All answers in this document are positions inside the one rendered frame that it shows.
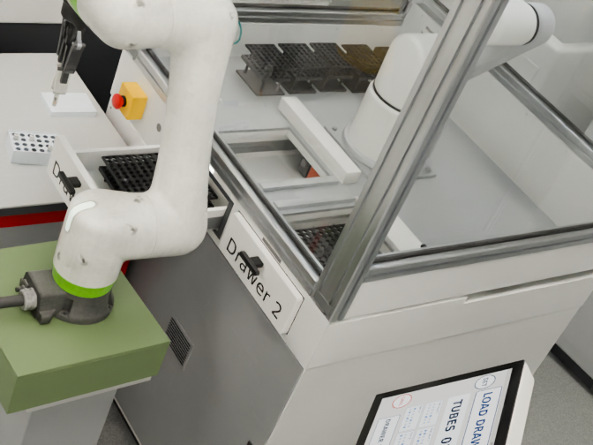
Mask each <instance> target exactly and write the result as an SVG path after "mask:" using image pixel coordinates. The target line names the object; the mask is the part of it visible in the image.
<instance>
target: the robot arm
mask: <svg viewBox="0 0 593 445"><path fill-rule="evenodd" d="M61 14H62V16H63V21H62V27H61V32H60V37H59V42H58V47H57V52H56V54H57V55H58V59H57V62H59V63H57V64H56V70H55V74H54V78H53V80H52V84H51V88H52V89H53V94H66V90H67V87H68V83H69V80H70V76H71V74H74V73H75V71H76V68H77V65H78V63H79V59H80V56H81V54H82V51H83V50H84V48H85V46H86V44H85V43H81V42H82V38H83V37H84V35H85V31H86V30H85V28H84V27H85V26H88V27H89V28H90V29H91V30H92V31H93V32H94V33H95V34H96V35H97V36H98V37H99V38H100V39H101V40H102V41H103V42H104V43H106V44H107V45H109V46H110V47H112V48H115V49H125V50H127V49H155V48H161V49H167V50H168V51H169V53H170V66H169V88H168V97H167V104H166V111H165V118H164V124H163V130H162V136H161V144H160V149H159V154H158V158H157V163H156V166H155V171H154V177H153V181H152V184H151V187H150V188H149V190H147V191H146V192H121V191H114V190H107V189H89V190H85V191H83V192H80V193H78V194H77V195H75V196H74V197H73V198H72V200H71V202H70V204H69V207H68V209H67V212H66V215H65V218H64V223H63V227H62V229H61V233H60V236H59V239H58V242H57V245H56V251H55V254H54V258H53V268H51V269H43V270H35V271H27V272H26V273H25V275H24V278H20V282H19V286H20V287H16V288H15V291H16V292H18V293H19V294H18V295H13V296H6V297H0V309H2V308H9V307H15V306H19V307H20V308H21V309H22V310H25V311H28V310H30V311H31V313H32V315H33V317H34V318H36V319H37V321H39V323H40V324H45V323H50V321H51V320H52V318H53V317H56V318H58V319H59V320H61V321H65V322H68V323H71V324H76V325H91V324H95V323H98V322H101V321H103V320H105V319H106V318H107V317H108V316H109V315H110V313H111V310H112V308H113V305H114V295H113V292H112V286H113V284H114V283H115V281H116V279H117V278H118V276H119V273H120V270H121V267H122V265H123V263H124V262H125V261H127V260H141V259H152V258H162V257H173V256H181V255H185V254H187V253H190V252H192V251H193V250H195V249H196V248H197V247H198V246H199V245H200V243H201V242H202V240H203V239H204V237H205V235H206V229H207V196H208V178H209V167H210V157H211V150H212V143H213V136H214V125H215V119H216V114H217V110H218V105H219V100H220V96H221V89H222V84H223V81H224V77H225V72H226V70H227V66H228V62H229V56H230V54H231V50H232V48H233V44H234V41H235V38H236V33H237V29H238V16H237V12H236V8H235V6H234V5H233V3H232V2H231V1H230V0H64V1H63V5H62V9H61Z"/></svg>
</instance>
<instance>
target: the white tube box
mask: <svg viewBox="0 0 593 445"><path fill-rule="evenodd" d="M14 133H18V134H19V139H18V140H14V139H13V136H14ZM30 134H33V135H34V136H35V137H34V142H31V141H29V137H30ZM57 135H58V133H50V132H28V131H16V130H8V131H7V135H6V139H5V145H6V148H7V152H8V156H9V158H10V162H11V163H21V164H35V165H48V164H49V158H50V155H51V153H49V152H48V146H49V145H52V146H53V145H54V141H55V137H56V136H57Z"/></svg>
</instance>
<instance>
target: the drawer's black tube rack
mask: <svg viewBox="0 0 593 445"><path fill-rule="evenodd" d="M158 154H159V153H149V154H135V155H110V158H111V161H113V162H114V164H115V165H116V166H117V168H118V169H119V171H120V172H121V174H122V175H123V177H124V180H126V182H127V183H128V185H129V186H130V188H131V189H132V190H133V192H146V191H147V190H149V188H150V187H151V184H152V181H153V177H154V171H155V166H156V163H157V158H158ZM149 155H150V156H151V157H150V156H149ZM156 155H157V156H156ZM140 156H142V157H140ZM126 157H128V158H126ZM134 157H136V158H134ZM112 158H115V159H112ZM120 158H122V159H120ZM151 159H152V160H153V161H152V160H151ZM142 160H144V161H142ZM129 161H131V162H129ZM136 161H137V162H136ZM115 162H118V163H115ZM99 171H100V173H101V174H102V176H103V177H104V182H107V184H108V185H109V187H110V189H111V190H114V191H121V192H123V190H122V188H121V187H120V185H119V184H118V182H117V181H116V180H115V178H114V177H113V175H112V174H111V172H110V171H109V168H108V167H107V166H99ZM208 189H209V190H208V191H209V193H208V196H207V208H210V207H214V205H213V203H212V202H211V200H217V199H218V196H217V195H216V193H215V192H214V190H213V189H212V188H211V186H210V185H209V184H208ZM210 192H211V193H210ZM212 196H213V197H212Z"/></svg>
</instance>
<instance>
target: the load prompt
mask: <svg viewBox="0 0 593 445"><path fill-rule="evenodd" d="M502 388H503V386H499V387H496V388H488V389H485V390H480V391H477V392H476V394H475V398H474V401H473V404H472V408H471V411H470V415H469V420H468V423H467V426H466V429H465V433H464V435H463V439H462V445H488V444H489V440H490V437H491V433H492V427H493V423H494V419H495V416H496V412H497V409H498V405H499V399H500V395H501V391H502Z"/></svg>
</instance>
